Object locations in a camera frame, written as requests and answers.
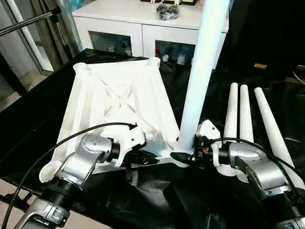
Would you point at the grey bundle on cabinet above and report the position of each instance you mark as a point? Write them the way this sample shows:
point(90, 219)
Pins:
point(167, 11)

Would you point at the white plastic table leg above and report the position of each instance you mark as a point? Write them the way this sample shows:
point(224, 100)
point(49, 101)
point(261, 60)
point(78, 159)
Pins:
point(246, 114)
point(202, 62)
point(274, 129)
point(230, 114)

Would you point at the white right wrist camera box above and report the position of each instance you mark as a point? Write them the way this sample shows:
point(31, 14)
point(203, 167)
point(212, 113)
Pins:
point(208, 131)

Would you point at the black plastic mat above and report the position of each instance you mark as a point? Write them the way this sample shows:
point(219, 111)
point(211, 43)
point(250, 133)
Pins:
point(28, 114)

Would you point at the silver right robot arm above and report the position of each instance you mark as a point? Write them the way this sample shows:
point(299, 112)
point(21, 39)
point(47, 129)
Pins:
point(257, 167)

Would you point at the white cabinet with glass doors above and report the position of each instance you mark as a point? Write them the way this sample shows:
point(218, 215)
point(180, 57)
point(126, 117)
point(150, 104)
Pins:
point(119, 14)

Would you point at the grey curtain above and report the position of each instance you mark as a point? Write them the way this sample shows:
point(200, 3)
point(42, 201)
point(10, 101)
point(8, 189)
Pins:
point(62, 28)

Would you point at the small yellow label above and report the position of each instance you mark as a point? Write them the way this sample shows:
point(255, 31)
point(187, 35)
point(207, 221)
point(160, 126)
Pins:
point(260, 66)

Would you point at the white plastic table top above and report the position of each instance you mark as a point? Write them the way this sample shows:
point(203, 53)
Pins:
point(119, 95)

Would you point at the black tripod stand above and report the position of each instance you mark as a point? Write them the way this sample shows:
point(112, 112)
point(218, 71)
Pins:
point(14, 200)

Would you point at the grey metal pole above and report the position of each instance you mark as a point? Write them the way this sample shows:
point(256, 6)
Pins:
point(26, 20)

